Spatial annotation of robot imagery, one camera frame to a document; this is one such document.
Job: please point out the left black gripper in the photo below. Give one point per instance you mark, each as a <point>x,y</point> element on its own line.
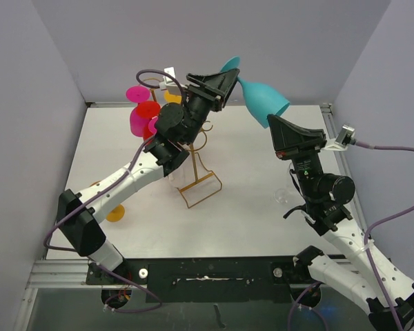
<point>217,87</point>

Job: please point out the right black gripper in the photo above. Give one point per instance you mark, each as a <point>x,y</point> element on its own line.
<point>290,141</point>

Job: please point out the teal plastic wine glass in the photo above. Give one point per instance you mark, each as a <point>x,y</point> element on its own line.
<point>262,100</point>

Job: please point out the orange plastic wine glass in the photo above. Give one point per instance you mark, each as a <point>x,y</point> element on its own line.
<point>114,215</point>
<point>172,98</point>

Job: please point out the clear wine glass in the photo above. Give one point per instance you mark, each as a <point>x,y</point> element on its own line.
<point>283,196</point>
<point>181,177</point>

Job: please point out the red plastic wine glass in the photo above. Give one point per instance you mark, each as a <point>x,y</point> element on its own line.
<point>148,110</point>

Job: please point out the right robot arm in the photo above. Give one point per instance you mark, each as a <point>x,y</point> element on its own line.
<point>378,287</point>

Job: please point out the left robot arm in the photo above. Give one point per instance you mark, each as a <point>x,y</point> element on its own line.
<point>79,214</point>

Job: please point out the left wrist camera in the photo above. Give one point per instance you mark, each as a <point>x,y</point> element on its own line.
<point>169,82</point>

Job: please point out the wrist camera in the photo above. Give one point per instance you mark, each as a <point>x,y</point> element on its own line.
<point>169,82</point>
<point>342,141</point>

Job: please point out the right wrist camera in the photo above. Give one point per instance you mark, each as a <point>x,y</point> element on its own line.
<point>342,141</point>

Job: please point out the gold wire wine glass rack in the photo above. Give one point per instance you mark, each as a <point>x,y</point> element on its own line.
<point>200,172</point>

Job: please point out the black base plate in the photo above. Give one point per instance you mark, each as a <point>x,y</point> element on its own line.
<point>208,280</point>

